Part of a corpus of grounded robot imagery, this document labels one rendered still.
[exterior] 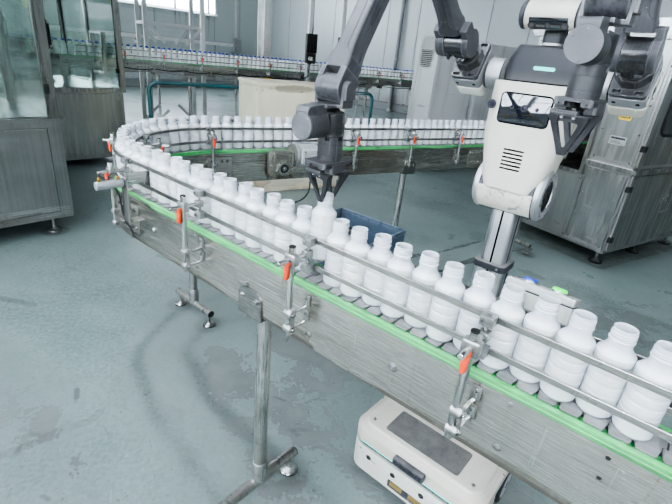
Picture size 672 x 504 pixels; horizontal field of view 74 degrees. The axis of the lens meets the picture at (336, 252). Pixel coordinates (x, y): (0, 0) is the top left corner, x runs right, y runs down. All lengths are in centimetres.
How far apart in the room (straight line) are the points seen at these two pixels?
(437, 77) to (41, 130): 502
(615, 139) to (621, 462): 379
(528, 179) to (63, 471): 192
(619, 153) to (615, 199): 38
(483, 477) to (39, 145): 352
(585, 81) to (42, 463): 211
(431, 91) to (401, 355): 612
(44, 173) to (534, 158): 343
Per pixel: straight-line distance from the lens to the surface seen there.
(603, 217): 457
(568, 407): 91
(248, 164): 256
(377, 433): 180
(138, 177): 168
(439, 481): 172
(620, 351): 85
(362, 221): 177
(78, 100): 605
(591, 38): 85
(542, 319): 86
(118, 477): 203
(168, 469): 201
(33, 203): 403
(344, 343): 108
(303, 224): 111
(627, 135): 447
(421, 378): 98
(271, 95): 504
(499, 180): 144
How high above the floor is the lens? 152
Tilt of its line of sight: 24 degrees down
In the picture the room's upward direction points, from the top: 6 degrees clockwise
